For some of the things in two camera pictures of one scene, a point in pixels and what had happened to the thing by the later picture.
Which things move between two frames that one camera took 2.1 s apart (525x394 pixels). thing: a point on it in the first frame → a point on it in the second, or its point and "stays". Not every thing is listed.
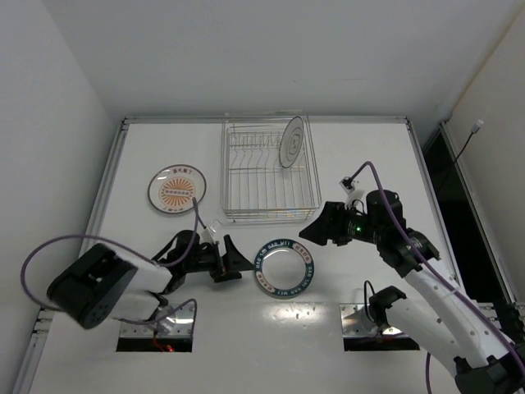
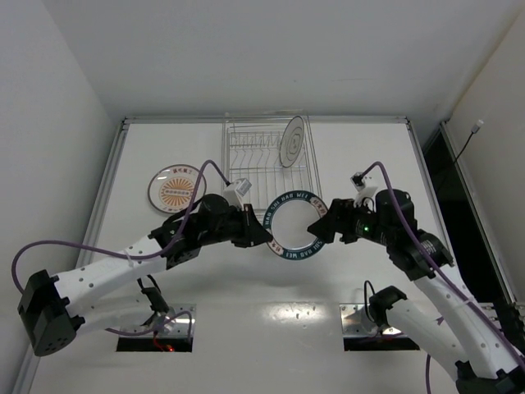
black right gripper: [333, 222] stays
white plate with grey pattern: [291, 142] stays
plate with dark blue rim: [284, 268] → [287, 217]
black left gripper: [221, 260] → [246, 226]
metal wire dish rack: [255, 187] stays
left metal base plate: [175, 324] stays
